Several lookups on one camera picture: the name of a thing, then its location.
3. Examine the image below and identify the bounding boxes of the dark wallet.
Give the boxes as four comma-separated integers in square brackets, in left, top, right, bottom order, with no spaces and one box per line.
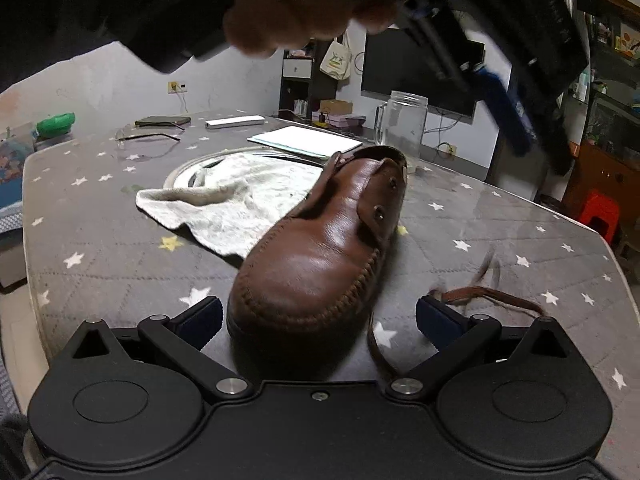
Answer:
[135,116,192,128]

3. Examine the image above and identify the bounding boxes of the brown shoelace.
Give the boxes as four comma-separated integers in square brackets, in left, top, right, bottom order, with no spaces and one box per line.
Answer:
[367,245,548,378]

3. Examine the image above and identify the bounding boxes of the white cloth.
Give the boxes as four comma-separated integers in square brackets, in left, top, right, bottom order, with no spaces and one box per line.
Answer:
[136,152,326,260]

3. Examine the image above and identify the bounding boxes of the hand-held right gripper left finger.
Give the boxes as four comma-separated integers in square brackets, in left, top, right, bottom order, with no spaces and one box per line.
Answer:
[65,295,253,403]

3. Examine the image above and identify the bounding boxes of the person's left hand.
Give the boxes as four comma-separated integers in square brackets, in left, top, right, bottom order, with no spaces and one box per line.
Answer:
[222,0,403,58]

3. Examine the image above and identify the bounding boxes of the red plastic stool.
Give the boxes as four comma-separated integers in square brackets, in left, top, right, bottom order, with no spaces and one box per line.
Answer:
[579,189,621,243]

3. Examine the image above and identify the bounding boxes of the slim white box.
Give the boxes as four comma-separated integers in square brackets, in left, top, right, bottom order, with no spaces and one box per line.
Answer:
[205,115,266,130]

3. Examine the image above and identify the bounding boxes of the brown leather shoe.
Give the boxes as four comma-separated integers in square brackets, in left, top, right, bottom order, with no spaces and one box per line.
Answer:
[226,145,412,356]

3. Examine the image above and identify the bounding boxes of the eyeglasses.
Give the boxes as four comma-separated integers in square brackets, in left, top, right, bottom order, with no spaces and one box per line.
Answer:
[115,127,182,147]

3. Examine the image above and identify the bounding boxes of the clear glass jar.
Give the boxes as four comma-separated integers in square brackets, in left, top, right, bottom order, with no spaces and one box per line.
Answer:
[375,90,429,168]

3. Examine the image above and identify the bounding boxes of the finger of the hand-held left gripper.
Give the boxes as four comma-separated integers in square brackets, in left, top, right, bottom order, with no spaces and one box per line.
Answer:
[397,0,483,93]
[467,62,535,157]

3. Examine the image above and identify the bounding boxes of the white notebook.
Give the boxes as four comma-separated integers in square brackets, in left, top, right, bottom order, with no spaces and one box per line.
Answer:
[247,125,363,158]

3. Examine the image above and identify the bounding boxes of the colourful printed box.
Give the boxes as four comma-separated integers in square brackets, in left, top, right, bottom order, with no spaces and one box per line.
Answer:
[0,127,38,233]

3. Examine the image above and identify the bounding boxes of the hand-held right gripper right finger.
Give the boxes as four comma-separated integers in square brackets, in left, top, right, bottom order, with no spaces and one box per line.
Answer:
[385,295,576,403]

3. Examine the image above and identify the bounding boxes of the orange wooden cabinet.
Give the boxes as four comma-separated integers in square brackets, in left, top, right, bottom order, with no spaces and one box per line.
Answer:
[562,0,640,221]

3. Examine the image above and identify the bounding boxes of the white tote bag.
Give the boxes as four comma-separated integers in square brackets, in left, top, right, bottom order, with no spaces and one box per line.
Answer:
[320,30,353,81]

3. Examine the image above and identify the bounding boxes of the black television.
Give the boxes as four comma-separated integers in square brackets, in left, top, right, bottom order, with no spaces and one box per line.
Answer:
[360,25,486,123]

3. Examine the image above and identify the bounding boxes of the dark wall shelf unit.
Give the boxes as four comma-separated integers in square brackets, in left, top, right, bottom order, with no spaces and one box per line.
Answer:
[277,40,341,121]

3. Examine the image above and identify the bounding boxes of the green plastic lid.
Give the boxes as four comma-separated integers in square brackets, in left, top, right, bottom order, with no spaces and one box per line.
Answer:
[36,112,77,137]

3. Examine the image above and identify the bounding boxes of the dark glass display shelf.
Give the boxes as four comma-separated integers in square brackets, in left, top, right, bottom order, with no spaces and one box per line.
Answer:
[565,67,596,146]

